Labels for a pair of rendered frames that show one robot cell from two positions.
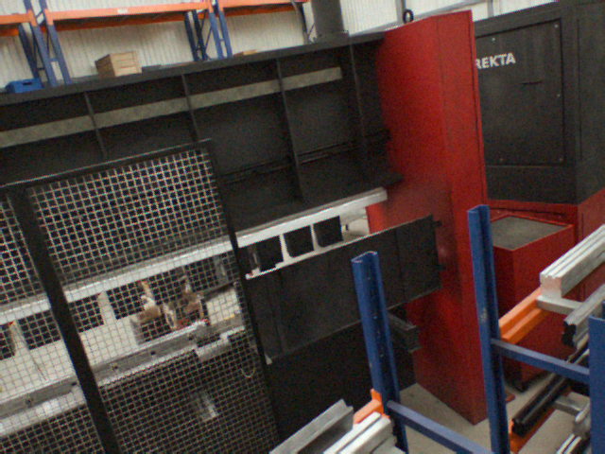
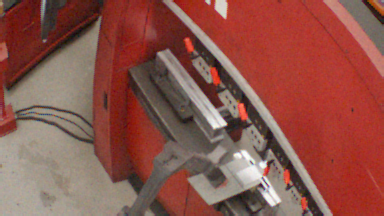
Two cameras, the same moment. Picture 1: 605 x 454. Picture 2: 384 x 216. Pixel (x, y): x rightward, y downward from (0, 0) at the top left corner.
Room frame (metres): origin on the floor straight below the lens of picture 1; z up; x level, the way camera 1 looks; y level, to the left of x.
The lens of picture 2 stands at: (3.42, 2.40, 3.77)
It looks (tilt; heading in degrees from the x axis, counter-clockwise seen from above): 47 degrees down; 257
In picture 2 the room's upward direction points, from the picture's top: 8 degrees clockwise
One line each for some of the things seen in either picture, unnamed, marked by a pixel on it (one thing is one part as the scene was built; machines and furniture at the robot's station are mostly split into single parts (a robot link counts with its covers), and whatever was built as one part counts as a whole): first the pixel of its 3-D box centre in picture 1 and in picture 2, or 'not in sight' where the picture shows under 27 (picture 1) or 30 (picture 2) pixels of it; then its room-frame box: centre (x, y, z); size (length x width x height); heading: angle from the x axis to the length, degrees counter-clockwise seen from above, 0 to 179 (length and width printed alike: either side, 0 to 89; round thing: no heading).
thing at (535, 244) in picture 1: (513, 300); not in sight; (2.84, -1.29, 0.50); 0.50 x 0.50 x 1.00; 22
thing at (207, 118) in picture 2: not in sight; (188, 93); (2.80, -0.28, 0.92); 0.50 x 0.06 x 0.10; 112
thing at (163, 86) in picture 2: not in sight; (170, 95); (2.88, -0.31, 0.89); 0.30 x 0.05 x 0.03; 112
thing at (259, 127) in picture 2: (267, 250); (263, 124); (2.61, 0.20, 1.26); 0.15 x 0.09 x 0.17; 112
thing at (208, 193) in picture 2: not in sight; (225, 182); (2.74, 0.28, 1.00); 0.26 x 0.18 x 0.01; 22
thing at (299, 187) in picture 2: (200, 272); (302, 184); (2.46, 0.58, 1.26); 0.15 x 0.09 x 0.17; 112
